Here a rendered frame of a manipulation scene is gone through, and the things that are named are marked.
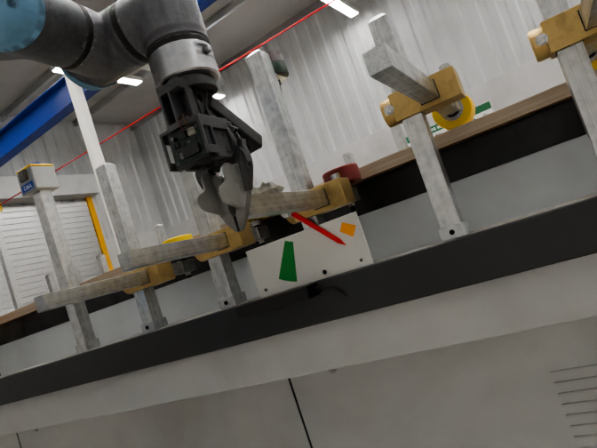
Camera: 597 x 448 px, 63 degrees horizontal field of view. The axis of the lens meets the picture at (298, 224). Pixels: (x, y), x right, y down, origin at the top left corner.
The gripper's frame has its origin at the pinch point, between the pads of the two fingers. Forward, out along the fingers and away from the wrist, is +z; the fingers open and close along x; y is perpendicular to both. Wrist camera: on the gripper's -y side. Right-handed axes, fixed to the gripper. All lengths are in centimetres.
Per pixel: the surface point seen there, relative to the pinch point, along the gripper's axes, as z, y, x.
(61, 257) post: -13, -28, -79
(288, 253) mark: 5.2, -27.4, -10.5
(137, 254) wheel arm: -1.7, -2.2, -23.5
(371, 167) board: -7.5, -46.3, 5.2
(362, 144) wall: -164, -759, -232
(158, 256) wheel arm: -0.8, -6.7, -23.5
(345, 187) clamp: -3.3, -29.0, 4.7
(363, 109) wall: -220, -759, -210
